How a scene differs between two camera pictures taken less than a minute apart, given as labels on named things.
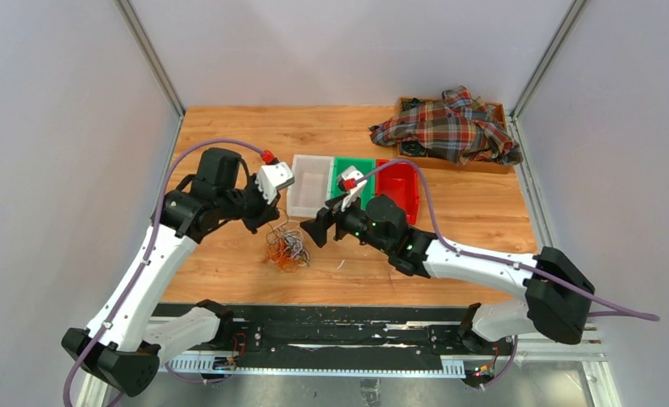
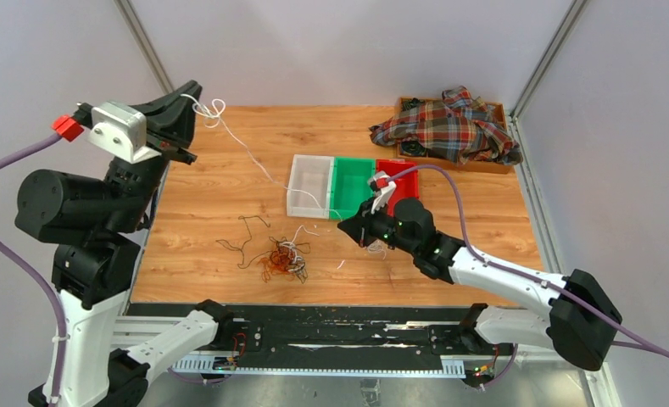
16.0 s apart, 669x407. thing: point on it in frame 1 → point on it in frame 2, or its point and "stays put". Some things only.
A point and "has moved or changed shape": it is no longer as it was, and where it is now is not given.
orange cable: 280,255 has moved or changed shape
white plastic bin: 312,185 stays put
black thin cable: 271,237 has moved or changed shape
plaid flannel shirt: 464,129 stays put
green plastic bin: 365,166 stays put
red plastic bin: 401,180 stays put
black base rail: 416,339 stays put
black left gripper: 267,212 → 172,119
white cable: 293,243 has moved or changed shape
